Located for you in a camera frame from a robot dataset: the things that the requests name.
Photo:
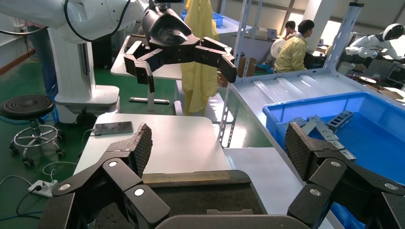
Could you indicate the white metal shelf rack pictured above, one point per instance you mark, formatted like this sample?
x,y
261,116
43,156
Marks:
x,y
284,85

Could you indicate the white power strip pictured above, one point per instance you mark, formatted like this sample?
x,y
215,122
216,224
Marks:
x,y
44,188

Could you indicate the grey smartphone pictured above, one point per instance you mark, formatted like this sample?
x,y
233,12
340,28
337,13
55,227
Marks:
x,y
114,128

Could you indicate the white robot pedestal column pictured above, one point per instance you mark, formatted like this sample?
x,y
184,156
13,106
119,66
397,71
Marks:
x,y
72,72

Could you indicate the pale yellow lab coat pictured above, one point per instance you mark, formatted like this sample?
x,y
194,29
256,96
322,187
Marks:
x,y
199,79

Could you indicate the laptop computer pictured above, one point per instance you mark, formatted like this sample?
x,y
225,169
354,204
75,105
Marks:
x,y
272,34

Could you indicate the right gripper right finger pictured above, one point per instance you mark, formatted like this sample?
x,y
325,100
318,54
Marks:
x,y
326,170

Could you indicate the blue fabric cover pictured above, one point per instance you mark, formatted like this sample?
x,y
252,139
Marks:
x,y
42,63

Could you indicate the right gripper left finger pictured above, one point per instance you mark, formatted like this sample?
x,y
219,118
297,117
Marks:
x,y
126,181

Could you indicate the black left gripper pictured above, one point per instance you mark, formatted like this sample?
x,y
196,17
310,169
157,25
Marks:
x,y
167,34

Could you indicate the flat cardboard pieces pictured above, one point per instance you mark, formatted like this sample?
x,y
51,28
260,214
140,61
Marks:
x,y
389,93

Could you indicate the black tray container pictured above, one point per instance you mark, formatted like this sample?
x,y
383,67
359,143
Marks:
x,y
205,196

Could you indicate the dark computer monitor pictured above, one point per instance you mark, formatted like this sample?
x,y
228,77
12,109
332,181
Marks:
x,y
397,74

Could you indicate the blue plastic bin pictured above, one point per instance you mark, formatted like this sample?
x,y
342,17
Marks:
x,y
373,139

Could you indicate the white desk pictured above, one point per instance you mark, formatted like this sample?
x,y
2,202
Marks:
x,y
120,68

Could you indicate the black round rolling stool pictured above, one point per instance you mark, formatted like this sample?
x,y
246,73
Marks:
x,y
27,107

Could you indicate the dark grey slotted part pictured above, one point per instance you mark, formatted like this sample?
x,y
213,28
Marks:
x,y
340,121

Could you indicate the dark-haired seated person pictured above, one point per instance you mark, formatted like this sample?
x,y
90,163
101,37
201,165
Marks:
x,y
290,28

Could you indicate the white humanoid robot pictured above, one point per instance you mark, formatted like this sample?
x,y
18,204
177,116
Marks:
x,y
367,45

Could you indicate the white round fan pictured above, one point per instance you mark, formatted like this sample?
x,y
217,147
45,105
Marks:
x,y
278,48

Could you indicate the small blue bin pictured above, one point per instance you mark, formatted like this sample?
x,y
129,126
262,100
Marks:
x,y
219,19

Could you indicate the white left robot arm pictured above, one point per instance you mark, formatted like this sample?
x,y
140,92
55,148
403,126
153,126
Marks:
x,y
95,12

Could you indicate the cardboard box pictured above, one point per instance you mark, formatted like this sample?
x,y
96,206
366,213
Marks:
x,y
246,67
222,80

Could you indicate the person in yellow coat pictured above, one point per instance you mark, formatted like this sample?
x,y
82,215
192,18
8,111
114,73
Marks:
x,y
291,53

